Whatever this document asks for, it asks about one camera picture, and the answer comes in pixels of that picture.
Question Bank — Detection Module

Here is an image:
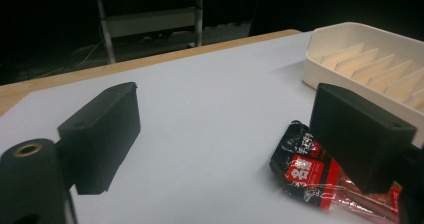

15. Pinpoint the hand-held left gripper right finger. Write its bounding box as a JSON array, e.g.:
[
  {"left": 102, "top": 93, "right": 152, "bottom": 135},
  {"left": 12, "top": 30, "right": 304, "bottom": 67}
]
[{"left": 309, "top": 82, "right": 418, "bottom": 195}]

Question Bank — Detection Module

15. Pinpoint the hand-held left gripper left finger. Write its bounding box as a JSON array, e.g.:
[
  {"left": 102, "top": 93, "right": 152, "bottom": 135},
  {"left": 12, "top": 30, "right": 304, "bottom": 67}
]
[{"left": 57, "top": 81, "right": 142, "bottom": 196}]

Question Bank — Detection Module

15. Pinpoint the black and red snack packet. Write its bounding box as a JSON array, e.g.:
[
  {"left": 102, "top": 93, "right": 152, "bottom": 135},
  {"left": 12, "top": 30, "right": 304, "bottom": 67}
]
[{"left": 269, "top": 119, "right": 403, "bottom": 222}]

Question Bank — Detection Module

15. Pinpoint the white divided storage box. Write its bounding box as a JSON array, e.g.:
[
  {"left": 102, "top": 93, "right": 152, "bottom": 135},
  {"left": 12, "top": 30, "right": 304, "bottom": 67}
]
[{"left": 302, "top": 21, "right": 424, "bottom": 149}]

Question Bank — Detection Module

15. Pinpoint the metal stand frame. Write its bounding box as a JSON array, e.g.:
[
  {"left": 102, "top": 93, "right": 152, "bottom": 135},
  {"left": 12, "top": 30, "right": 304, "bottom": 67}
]
[{"left": 93, "top": 0, "right": 205, "bottom": 65}]

